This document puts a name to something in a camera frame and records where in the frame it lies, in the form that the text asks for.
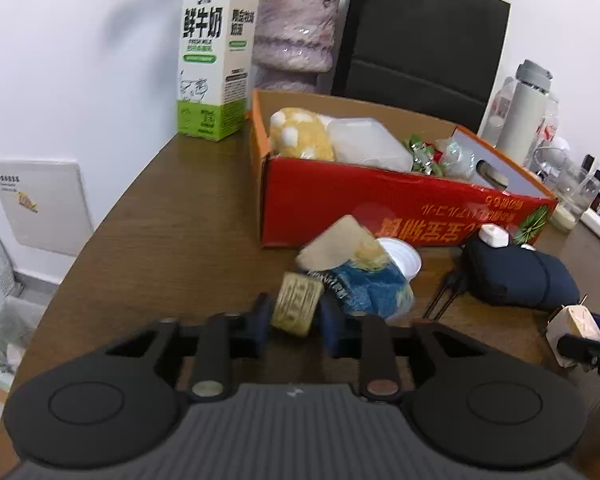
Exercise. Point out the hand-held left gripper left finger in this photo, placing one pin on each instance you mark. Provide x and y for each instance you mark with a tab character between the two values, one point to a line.
261	317

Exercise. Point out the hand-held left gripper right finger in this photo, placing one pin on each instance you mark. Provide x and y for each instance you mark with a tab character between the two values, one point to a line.
332	332

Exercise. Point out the white plug adapter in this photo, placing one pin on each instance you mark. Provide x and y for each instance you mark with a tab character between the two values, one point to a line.
575	325

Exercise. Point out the small yellow paper box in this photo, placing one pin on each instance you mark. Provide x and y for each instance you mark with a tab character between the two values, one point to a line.
297	302

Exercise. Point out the red cardboard box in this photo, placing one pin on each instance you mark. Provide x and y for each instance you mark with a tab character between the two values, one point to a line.
330	200

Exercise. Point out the yellow and white plush toy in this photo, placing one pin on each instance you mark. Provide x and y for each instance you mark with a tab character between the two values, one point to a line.
300	135

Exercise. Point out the translucent plastic food container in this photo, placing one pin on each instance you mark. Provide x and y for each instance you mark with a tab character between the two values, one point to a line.
365	142

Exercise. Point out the red artificial flower green leaves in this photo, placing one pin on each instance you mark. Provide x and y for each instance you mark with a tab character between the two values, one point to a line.
420	152

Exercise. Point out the translucent plastic bag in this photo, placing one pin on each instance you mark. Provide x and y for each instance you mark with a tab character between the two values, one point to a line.
455	157

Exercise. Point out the wooden desktop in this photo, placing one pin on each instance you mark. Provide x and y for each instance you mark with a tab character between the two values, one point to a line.
155	240

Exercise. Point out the tan and blue snack packet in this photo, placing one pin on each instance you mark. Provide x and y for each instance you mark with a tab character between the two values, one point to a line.
370	280

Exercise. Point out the navy blue pouch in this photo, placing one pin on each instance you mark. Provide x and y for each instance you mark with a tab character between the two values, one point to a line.
520	275

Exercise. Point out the white jar lid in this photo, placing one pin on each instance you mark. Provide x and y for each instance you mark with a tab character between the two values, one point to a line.
402	257

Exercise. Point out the white round cap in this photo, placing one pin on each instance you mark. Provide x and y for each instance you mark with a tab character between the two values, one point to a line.
528	247

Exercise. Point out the white charger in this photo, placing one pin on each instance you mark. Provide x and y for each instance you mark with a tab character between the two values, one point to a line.
495	235

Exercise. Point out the white round device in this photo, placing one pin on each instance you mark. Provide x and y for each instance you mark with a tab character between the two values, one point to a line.
560	147

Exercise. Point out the clear water bottle red label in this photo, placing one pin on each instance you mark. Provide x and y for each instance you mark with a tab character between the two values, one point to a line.
497	110
547	130

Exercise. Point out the white thermos bottle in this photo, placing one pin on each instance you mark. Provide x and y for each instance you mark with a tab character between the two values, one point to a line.
522	115

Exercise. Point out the white panel board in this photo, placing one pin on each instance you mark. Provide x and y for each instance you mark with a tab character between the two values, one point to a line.
40	205

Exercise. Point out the trash bin with clear bag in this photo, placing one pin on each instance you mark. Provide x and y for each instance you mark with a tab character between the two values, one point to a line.
5	340

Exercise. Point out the white and green milk carton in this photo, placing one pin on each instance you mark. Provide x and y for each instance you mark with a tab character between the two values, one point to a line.
205	60

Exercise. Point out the purple grey ceramic vase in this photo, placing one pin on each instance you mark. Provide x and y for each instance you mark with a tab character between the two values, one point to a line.
295	25

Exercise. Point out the black paper bag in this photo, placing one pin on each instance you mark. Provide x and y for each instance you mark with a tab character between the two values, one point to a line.
420	50

